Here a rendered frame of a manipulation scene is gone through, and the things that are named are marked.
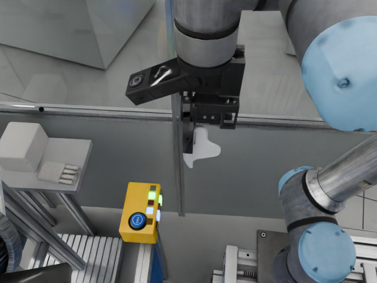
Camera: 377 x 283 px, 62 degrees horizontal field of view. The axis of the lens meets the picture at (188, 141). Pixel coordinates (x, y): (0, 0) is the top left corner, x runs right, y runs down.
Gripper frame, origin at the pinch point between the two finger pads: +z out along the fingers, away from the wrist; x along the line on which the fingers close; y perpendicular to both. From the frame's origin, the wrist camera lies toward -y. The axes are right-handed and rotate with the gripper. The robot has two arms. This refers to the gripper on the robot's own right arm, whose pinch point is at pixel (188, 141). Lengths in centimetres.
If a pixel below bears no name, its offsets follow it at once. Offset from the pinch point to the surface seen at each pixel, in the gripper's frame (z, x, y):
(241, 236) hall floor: 148, 35, 31
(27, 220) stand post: 65, 6, -60
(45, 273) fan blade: 29.2, -17.8, -31.2
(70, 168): 60, 27, -48
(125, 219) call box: 40.7, 0.1, -18.0
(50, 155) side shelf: 62, 33, -59
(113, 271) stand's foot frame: 142, 7, -43
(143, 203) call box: 40.8, 5.5, -13.8
